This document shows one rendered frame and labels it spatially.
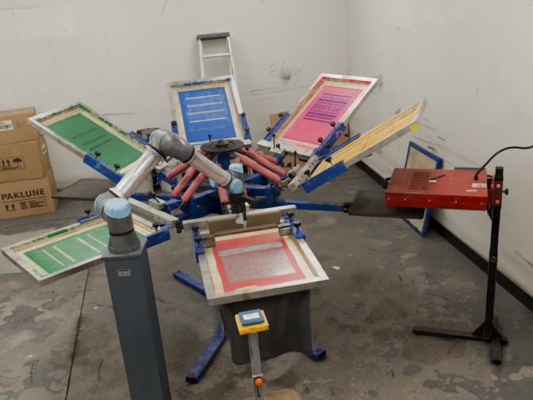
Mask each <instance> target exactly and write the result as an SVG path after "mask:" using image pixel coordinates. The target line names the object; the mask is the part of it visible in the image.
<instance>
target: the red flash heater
mask: <svg viewBox="0 0 533 400"><path fill-rule="evenodd" d="M477 172H478V171H467V170H440V169H414V168H394V170H393V173H392V176H391V178H390V181H389V184H388V186H387V188H386V191H385V205H386V206H399V207H416V208H432V209H448V210H479V211H486V205H488V203H492V206H493V198H494V178H493V176H492V178H487V171H481V172H480V173H479V174H478V175H477V176H478V180H474V176H475V174H476V173H477ZM441 175H444V176H441ZM437 176H441V177H438V178H436V179H432V178H435V177H437ZM430 179H432V180H436V183H430V182H429V180H430Z"/></svg>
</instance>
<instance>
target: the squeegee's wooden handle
mask: <svg viewBox="0 0 533 400"><path fill-rule="evenodd" d="M246 216H247V225H246V227H252V226H257V225H267V224H273V223H275V224H276V225H278V224H281V222H280V212H279V210H276V211H270V212H264V213H254V214H248V215H246ZM238 218H239V216H236V217H226V218H219V219H213V220H208V223H209V234H213V233H215V232H218V231H224V230H230V229H240V228H243V224H238V223H236V219H238ZM246 227H245V228H246Z"/></svg>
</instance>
